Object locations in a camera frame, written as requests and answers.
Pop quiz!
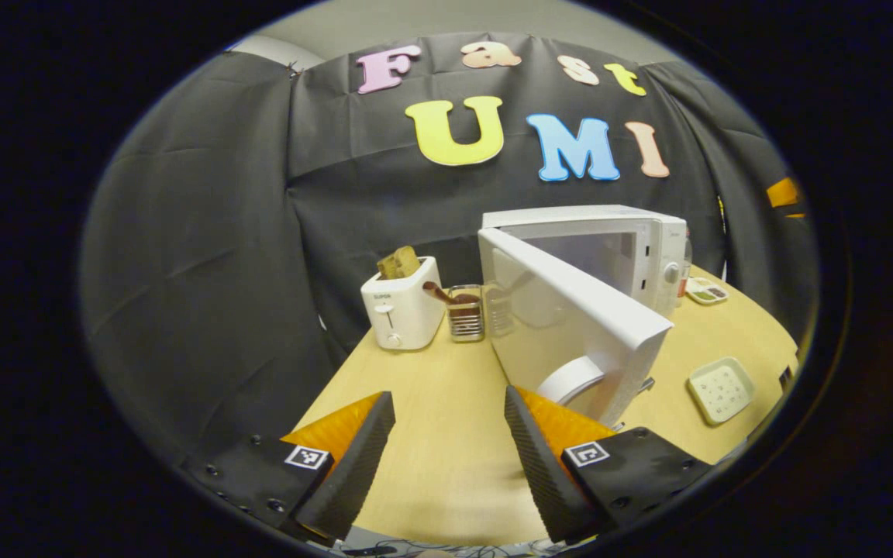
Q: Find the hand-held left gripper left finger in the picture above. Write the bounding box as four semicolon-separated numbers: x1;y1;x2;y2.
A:
183;391;396;543

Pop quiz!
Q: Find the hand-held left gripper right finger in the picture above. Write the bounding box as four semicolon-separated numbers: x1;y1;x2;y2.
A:
504;385;715;543

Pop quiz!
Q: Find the white microwave oven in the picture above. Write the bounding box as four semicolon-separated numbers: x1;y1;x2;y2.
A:
478;205;689;427

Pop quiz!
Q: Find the white divided bean dish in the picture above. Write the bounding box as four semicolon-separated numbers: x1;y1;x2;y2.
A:
684;277;729;305

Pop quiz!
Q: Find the clear bottle red label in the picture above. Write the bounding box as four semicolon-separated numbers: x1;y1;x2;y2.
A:
675;232;693;298

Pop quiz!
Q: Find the white toaster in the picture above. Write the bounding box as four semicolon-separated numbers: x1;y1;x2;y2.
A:
360;257;446;351

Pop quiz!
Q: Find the pale green tray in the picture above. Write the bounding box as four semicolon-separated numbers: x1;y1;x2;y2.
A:
686;356;756;425

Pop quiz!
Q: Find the brown wooden spoon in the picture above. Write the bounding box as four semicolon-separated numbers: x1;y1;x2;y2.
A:
422;281;480;305

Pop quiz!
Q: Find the brown bread slice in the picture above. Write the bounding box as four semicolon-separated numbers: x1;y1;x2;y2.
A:
376;246;422;281

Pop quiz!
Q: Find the black backdrop cloth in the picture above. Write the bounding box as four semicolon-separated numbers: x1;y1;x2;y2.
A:
78;33;819;466

